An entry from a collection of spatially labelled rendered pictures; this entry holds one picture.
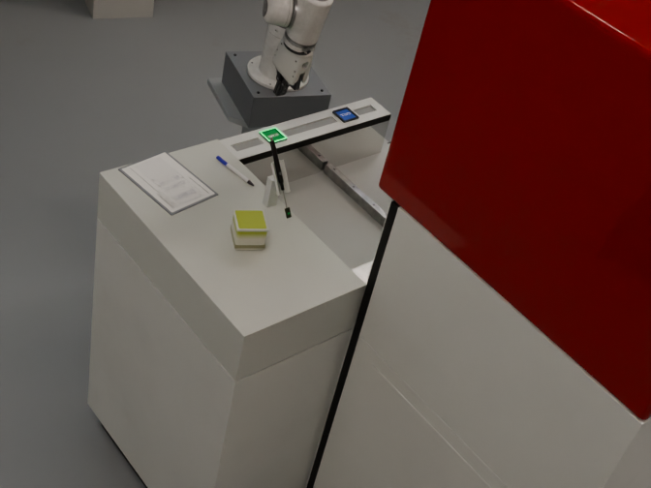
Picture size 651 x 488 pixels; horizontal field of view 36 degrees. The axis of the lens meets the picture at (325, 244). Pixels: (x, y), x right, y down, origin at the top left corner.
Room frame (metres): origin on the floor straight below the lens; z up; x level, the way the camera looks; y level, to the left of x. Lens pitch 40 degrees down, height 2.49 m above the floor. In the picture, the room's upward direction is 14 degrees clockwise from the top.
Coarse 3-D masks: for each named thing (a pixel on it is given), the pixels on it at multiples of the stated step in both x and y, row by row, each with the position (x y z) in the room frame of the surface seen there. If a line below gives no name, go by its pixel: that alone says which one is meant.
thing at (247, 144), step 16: (320, 112) 2.40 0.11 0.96; (368, 112) 2.46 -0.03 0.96; (384, 112) 2.48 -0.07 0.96; (288, 128) 2.28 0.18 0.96; (304, 128) 2.31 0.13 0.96; (320, 128) 2.32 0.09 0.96; (336, 128) 2.34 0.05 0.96; (224, 144) 2.14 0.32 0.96; (240, 144) 2.16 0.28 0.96; (256, 144) 2.18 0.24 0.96; (288, 144) 2.21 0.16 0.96
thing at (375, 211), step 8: (328, 168) 2.30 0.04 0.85; (336, 168) 2.31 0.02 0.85; (328, 176) 2.30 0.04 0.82; (336, 176) 2.28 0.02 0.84; (344, 176) 2.28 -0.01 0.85; (336, 184) 2.28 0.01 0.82; (344, 184) 2.26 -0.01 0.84; (352, 184) 2.25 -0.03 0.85; (352, 192) 2.23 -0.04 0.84; (360, 192) 2.23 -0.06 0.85; (360, 200) 2.21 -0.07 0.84; (368, 200) 2.20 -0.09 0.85; (368, 208) 2.18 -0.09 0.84; (376, 208) 2.17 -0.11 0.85; (376, 216) 2.16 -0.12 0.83; (384, 216) 2.15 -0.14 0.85
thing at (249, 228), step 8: (240, 216) 1.77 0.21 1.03; (248, 216) 1.78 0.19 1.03; (256, 216) 1.79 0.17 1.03; (264, 216) 1.80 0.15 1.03; (232, 224) 1.78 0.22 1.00; (240, 224) 1.75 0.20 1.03; (248, 224) 1.75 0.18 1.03; (256, 224) 1.76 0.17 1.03; (264, 224) 1.77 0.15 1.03; (232, 232) 1.76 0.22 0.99; (240, 232) 1.73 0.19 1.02; (248, 232) 1.74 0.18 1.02; (256, 232) 1.74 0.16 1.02; (264, 232) 1.75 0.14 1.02; (232, 240) 1.75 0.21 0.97; (240, 240) 1.73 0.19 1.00; (248, 240) 1.74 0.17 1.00; (256, 240) 1.74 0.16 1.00; (264, 240) 1.75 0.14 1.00; (240, 248) 1.73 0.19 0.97; (248, 248) 1.74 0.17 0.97; (256, 248) 1.75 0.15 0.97
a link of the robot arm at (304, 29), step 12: (300, 0) 2.16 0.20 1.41; (312, 0) 2.15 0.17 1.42; (324, 0) 2.16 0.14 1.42; (300, 12) 2.15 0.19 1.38; (312, 12) 2.15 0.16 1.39; (324, 12) 2.16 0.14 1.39; (300, 24) 2.15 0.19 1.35; (312, 24) 2.15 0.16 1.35; (324, 24) 2.19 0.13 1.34; (288, 36) 2.17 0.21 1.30; (300, 36) 2.16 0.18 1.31; (312, 36) 2.17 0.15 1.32
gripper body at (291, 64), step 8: (280, 48) 2.21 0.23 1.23; (288, 48) 2.18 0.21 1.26; (280, 56) 2.21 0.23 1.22; (288, 56) 2.19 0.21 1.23; (296, 56) 2.17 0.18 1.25; (304, 56) 2.18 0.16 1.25; (312, 56) 2.19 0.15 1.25; (280, 64) 2.21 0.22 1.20; (288, 64) 2.19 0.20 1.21; (296, 64) 2.17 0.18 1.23; (304, 64) 2.18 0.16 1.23; (280, 72) 2.21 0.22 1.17; (288, 72) 2.18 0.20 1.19; (296, 72) 2.17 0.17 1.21; (304, 72) 2.19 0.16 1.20; (288, 80) 2.18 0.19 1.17; (296, 80) 2.18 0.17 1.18; (304, 80) 2.20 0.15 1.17
